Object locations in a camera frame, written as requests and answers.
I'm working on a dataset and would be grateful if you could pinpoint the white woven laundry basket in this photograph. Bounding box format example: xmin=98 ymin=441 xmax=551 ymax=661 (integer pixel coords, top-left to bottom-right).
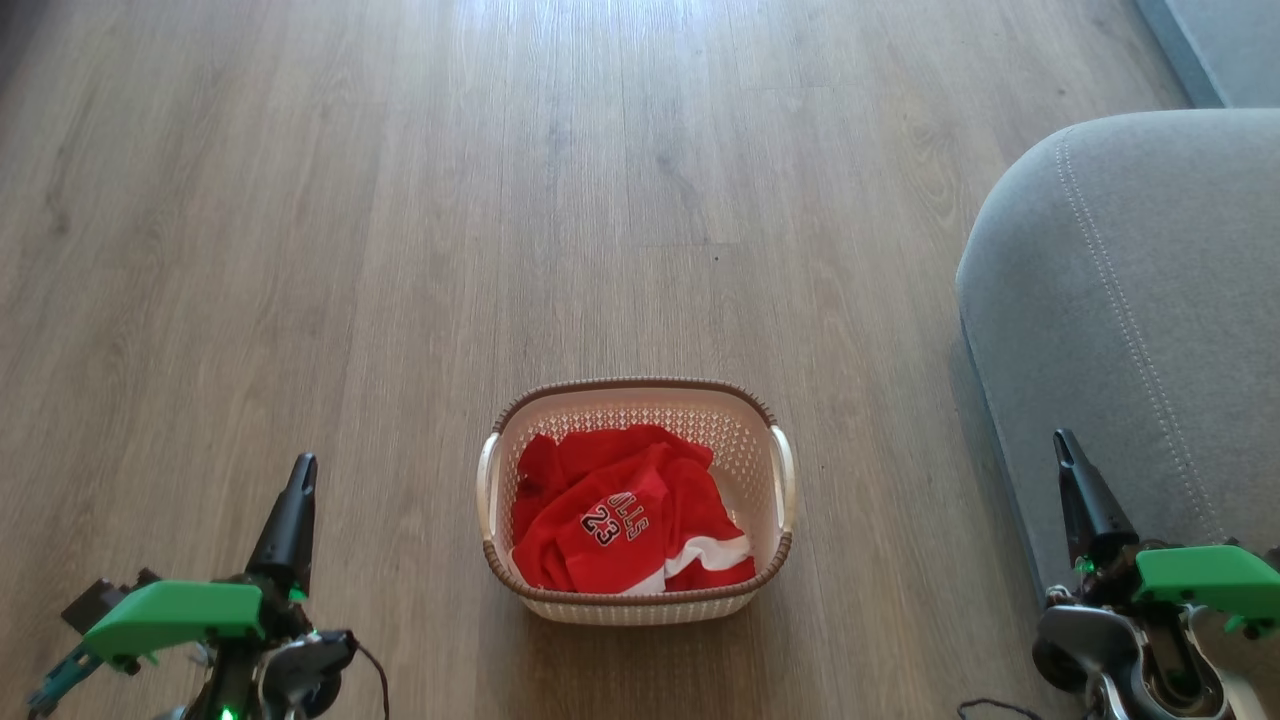
xmin=476 ymin=377 xmax=797 ymax=627

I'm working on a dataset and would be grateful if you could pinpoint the grey fabric sofa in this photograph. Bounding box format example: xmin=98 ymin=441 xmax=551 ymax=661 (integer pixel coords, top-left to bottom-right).
xmin=955 ymin=108 xmax=1280 ymax=601

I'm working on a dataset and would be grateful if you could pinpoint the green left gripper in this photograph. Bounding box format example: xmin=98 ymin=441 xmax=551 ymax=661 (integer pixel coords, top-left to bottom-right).
xmin=61 ymin=453 xmax=319 ymax=720

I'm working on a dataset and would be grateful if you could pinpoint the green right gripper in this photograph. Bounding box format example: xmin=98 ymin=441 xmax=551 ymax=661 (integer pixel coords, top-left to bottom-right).
xmin=1052 ymin=429 xmax=1280 ymax=641

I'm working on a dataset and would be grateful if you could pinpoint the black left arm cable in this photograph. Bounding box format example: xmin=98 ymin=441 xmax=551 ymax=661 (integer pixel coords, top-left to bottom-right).
xmin=352 ymin=642 xmax=391 ymax=720

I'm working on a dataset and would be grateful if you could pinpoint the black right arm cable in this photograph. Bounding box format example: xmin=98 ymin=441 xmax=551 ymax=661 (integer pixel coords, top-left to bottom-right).
xmin=957 ymin=697 xmax=1049 ymax=720

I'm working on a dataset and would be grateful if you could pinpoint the grey-blue sofa section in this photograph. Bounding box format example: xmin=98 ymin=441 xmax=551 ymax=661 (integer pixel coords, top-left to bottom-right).
xmin=1134 ymin=0 xmax=1280 ymax=110

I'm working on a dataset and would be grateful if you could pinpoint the red basketball jersey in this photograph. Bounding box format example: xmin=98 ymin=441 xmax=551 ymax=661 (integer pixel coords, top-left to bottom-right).
xmin=511 ymin=424 xmax=757 ymax=595

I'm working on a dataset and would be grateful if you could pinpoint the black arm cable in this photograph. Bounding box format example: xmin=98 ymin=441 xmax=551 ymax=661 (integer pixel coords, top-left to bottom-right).
xmin=957 ymin=697 xmax=1049 ymax=720
xmin=352 ymin=642 xmax=391 ymax=720

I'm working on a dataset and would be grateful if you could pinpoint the teal cable connector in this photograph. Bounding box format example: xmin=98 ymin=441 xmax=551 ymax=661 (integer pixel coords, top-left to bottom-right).
xmin=27 ymin=645 xmax=103 ymax=718

